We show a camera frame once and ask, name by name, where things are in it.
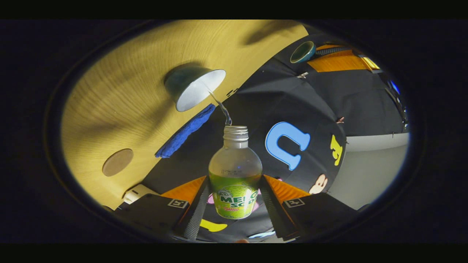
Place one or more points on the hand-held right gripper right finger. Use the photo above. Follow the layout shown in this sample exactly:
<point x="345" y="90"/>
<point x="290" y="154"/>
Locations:
<point x="272" y="212"/>

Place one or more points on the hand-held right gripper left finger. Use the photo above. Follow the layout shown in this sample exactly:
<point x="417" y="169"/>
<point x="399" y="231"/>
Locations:
<point x="195" y="219"/>

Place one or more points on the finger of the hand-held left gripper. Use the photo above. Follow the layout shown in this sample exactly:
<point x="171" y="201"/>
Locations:
<point x="332" y="50"/>
<point x="340" y="62"/>

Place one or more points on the green label water bottle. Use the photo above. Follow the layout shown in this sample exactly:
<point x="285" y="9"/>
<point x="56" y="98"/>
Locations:
<point x="235" y="171"/>

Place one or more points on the round brown coaster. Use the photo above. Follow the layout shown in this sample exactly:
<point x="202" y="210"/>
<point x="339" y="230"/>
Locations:
<point x="117" y="162"/>

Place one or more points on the poured water stream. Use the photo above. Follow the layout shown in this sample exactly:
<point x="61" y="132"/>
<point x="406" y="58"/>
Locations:
<point x="223" y="107"/>

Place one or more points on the teal teacup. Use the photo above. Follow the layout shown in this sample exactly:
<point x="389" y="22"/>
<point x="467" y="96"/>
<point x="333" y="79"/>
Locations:
<point x="197" y="91"/>

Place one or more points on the silver clip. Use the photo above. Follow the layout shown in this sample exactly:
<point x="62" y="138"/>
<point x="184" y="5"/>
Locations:
<point x="302" y="75"/>

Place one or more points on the red clip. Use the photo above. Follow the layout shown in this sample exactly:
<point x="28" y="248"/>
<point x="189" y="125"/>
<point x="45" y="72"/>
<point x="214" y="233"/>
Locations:
<point x="340" y="119"/>

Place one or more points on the white toaster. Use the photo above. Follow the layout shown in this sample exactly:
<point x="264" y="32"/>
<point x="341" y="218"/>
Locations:
<point x="137" y="193"/>

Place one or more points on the blue towel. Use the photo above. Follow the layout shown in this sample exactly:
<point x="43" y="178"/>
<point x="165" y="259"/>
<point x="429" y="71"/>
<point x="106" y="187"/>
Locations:
<point x="186" y="131"/>

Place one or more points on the black backdrop cloth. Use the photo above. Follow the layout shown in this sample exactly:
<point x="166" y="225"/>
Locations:
<point x="256" y="102"/>

